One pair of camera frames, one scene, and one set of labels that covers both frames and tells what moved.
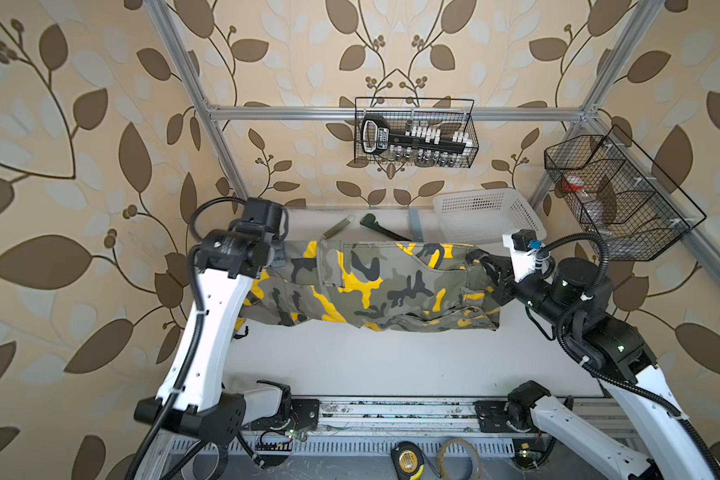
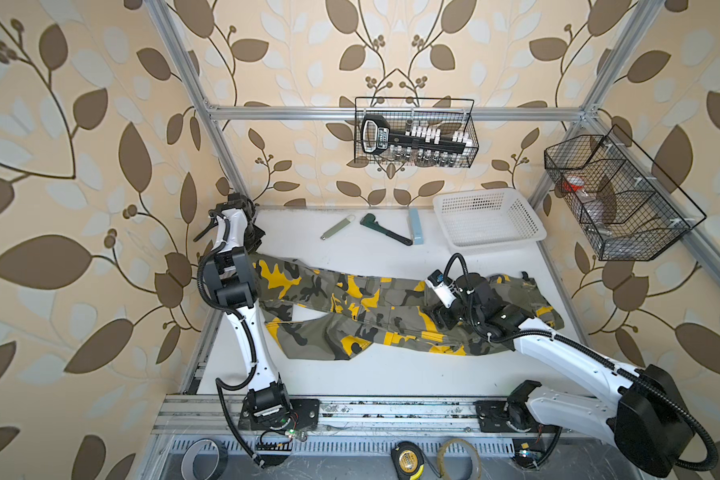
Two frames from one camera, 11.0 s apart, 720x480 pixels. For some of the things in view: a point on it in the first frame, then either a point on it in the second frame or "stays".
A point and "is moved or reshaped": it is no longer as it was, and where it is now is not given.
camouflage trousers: x=377 y=285 is moved or reshaped
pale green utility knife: x=336 y=228 stays
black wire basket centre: x=433 y=132 stays
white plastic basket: x=485 y=216 stays
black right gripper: x=504 y=282 → x=439 y=316
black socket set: x=376 y=136 stays
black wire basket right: x=624 y=205 stays
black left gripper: x=280 y=252 → x=256 y=234
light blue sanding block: x=415 y=223 stays
